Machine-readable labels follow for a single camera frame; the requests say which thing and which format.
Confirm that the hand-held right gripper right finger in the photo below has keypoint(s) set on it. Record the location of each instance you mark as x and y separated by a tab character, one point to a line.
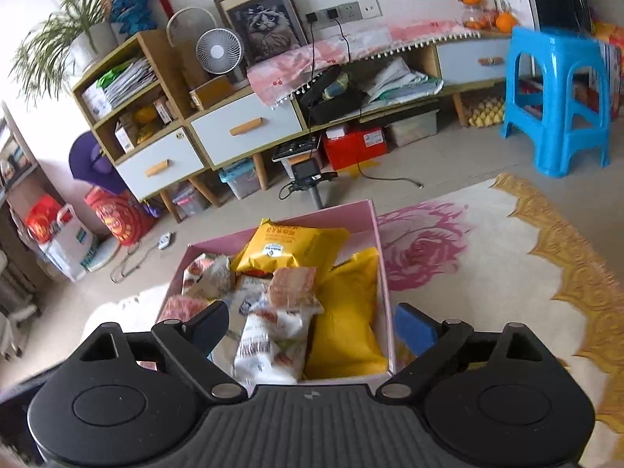
414	329

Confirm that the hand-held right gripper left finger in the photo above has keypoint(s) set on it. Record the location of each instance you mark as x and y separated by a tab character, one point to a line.
209	326

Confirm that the pink biscuit packet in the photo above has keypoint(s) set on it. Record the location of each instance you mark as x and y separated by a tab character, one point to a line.
180	309

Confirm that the small white snack packet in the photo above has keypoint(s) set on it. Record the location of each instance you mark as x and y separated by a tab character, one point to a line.
246	297

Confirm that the white orange nut packet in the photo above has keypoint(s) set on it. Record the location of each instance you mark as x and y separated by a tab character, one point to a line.
207	275

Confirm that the white pecan snack packet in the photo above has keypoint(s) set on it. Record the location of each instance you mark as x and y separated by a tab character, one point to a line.
273	346

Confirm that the large plain yellow snack packet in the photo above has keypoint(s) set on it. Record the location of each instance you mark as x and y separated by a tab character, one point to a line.
346	321

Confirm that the clear wafer biscuit packet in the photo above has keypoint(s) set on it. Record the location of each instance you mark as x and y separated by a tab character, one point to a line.
292	287

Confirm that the yellow snack packet white label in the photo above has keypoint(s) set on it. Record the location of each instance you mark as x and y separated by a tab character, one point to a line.
292	243

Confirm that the pink cardboard box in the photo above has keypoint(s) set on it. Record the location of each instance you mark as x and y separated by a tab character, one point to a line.
360	219

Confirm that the floral printed blanket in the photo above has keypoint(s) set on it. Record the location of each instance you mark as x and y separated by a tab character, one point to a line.
487	278

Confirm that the small white device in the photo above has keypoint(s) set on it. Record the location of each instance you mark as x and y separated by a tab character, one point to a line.
165	241

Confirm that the round white floor base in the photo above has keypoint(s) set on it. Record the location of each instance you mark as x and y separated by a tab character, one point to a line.
105	258

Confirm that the small clear storage box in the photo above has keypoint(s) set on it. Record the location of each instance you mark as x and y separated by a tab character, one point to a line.
187	202

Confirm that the red round drum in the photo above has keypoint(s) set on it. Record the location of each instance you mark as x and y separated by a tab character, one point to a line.
119	219

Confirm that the blue lidded storage box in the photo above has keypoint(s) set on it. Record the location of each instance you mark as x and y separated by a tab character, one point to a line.
239	180

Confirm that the white shopping bag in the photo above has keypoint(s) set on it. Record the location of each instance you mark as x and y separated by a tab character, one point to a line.
70	248

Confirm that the white drawer with keyhole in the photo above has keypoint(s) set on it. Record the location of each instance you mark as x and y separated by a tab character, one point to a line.
161	163

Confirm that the red box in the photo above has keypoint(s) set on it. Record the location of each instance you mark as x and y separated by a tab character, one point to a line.
356	148

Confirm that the clear box with black device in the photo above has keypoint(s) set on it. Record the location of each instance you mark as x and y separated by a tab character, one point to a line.
297	148

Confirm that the red gift bag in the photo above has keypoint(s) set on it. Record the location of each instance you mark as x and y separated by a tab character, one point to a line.
41	219

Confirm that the clear plastic storage box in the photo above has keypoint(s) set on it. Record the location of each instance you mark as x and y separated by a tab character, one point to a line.
414	129

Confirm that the wide white cabinet drawer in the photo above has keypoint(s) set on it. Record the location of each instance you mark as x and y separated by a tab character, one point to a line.
246	129

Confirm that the purple plush hat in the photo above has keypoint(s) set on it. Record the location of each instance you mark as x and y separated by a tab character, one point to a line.
90	161

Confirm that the white carton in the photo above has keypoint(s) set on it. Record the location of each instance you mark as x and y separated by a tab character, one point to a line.
125	137

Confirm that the orange yellow item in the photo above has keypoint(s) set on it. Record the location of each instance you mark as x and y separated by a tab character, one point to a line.
145	119

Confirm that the small brown box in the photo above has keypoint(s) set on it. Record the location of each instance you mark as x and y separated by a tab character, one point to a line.
162	111

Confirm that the yellow egg tray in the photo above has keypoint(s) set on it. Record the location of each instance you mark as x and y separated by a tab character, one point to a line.
482	113

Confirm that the black bag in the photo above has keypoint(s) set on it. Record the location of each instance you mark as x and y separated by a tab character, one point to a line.
336	100

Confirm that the wooden side shelf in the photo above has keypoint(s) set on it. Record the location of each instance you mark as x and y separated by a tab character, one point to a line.
14	180

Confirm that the folded cloth pile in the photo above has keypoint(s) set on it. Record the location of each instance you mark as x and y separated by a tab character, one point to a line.
404	83

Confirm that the white box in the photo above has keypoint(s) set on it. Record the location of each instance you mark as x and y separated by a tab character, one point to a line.
95	102

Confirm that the wooden TV cabinet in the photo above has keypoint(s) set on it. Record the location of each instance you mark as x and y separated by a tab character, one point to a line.
180	73

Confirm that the stack of papers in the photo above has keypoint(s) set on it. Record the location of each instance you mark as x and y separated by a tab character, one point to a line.
129	83

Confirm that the white desk fan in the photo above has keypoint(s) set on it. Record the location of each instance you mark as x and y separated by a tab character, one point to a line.
219	51

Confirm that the pink floral tablecloth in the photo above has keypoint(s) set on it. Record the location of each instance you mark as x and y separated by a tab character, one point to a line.
380	39

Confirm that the potted green plant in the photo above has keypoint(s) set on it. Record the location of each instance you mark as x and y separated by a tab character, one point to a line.
92	44

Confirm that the framed cat picture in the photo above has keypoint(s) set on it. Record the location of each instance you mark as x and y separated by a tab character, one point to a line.
265	22

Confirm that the blue plastic stool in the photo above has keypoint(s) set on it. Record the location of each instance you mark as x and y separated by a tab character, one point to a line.
551	48

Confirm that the round white hoop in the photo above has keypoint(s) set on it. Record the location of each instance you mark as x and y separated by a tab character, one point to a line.
187	14

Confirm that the glass jar of oranges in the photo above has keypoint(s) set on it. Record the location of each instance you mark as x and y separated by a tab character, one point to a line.
475	18

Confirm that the blue plush toy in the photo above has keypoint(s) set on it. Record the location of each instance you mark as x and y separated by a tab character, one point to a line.
131	12

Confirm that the colourful cardboard boxes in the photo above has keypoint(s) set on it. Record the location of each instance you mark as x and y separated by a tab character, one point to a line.
609	68

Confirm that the black microwave oven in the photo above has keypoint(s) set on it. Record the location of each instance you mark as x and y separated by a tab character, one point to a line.
560	5

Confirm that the camera on tripod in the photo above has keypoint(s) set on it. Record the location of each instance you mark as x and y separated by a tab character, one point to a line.
304	175

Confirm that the wall socket row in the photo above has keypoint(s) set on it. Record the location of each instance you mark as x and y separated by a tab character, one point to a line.
351	9

